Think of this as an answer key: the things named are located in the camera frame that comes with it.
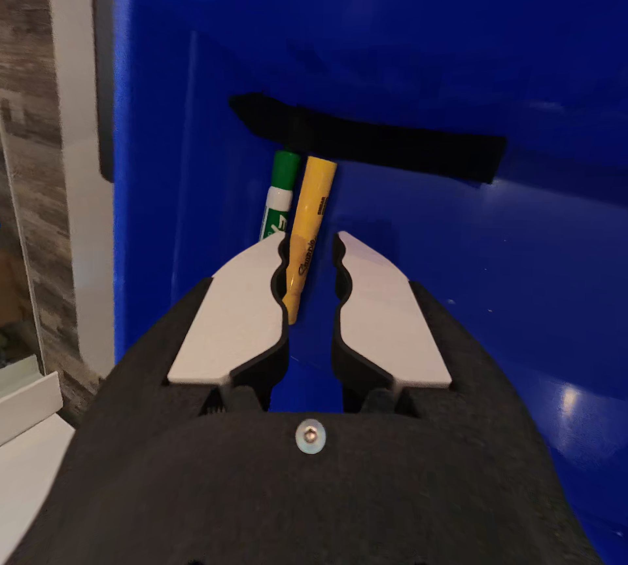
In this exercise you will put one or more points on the yellow highlighter marker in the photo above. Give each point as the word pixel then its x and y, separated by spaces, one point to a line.
pixel 311 211

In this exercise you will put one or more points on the green dry-erase marker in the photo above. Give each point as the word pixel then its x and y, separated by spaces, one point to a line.
pixel 287 167

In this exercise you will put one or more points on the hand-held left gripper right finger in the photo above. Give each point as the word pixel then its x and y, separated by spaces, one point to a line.
pixel 387 329

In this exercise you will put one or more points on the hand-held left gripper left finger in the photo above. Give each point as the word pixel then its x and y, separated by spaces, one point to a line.
pixel 230 324

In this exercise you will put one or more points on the large blue plastic bin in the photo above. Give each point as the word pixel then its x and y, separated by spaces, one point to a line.
pixel 441 59

